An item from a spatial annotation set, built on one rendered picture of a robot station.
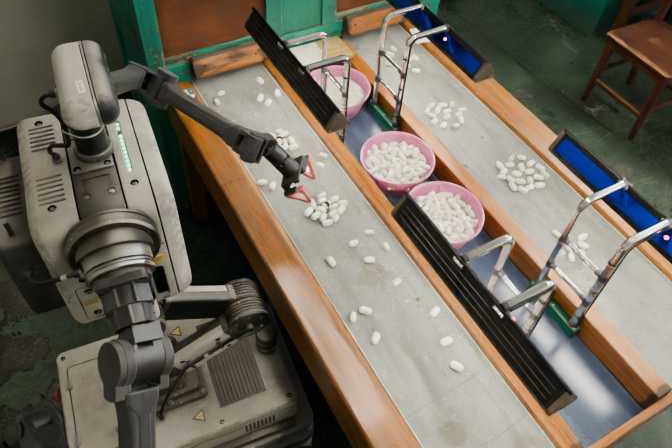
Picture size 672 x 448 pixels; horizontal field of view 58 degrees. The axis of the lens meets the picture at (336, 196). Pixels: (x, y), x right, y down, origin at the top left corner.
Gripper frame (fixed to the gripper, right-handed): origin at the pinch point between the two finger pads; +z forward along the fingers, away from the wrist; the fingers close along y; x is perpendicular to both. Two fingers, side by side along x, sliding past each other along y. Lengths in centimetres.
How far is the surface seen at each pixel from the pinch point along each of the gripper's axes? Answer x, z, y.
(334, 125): 13.9, -9.0, -12.1
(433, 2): 22, 32, -132
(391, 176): 8.6, 29.0, -25.6
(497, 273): 45, 30, 26
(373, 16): 5, 12, -108
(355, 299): 2.7, 24.4, 26.0
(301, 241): -12.0, 12.2, 7.4
